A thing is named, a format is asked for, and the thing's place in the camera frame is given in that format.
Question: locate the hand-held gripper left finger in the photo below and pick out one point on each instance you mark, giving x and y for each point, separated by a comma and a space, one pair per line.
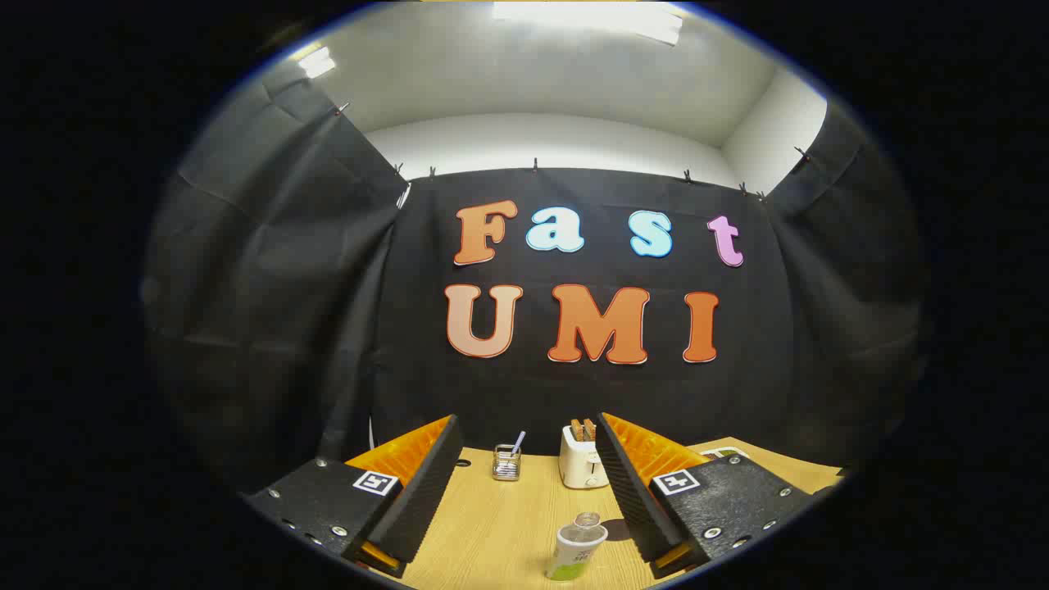
422, 492

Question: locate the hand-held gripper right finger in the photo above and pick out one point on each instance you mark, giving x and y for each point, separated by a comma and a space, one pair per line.
633, 492

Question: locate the clear juice bottle white label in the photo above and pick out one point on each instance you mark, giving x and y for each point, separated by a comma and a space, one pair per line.
575, 551

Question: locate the white toaster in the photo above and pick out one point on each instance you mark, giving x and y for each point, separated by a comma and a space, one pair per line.
578, 469

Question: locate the wooden table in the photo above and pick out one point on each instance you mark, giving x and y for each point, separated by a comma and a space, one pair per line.
500, 524

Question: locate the divided white dish with beans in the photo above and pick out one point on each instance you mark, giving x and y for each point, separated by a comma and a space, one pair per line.
721, 451

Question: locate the striped straw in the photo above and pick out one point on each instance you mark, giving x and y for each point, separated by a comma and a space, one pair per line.
519, 441

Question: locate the small ceiling light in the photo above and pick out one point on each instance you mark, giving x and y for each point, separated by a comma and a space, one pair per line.
317, 63

